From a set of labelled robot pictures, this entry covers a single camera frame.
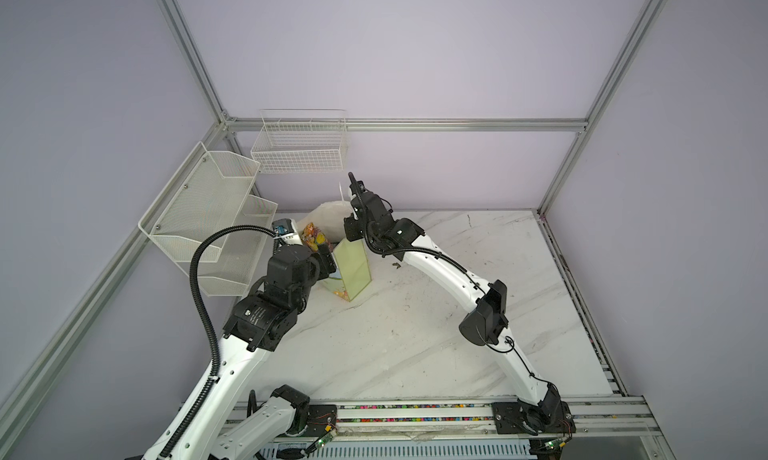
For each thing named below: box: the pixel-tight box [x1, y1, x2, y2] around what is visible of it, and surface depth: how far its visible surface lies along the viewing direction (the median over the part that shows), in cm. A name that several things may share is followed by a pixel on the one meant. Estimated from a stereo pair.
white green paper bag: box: [297, 200, 372, 302], surface depth 90 cm
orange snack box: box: [301, 222, 332, 252], surface depth 88 cm
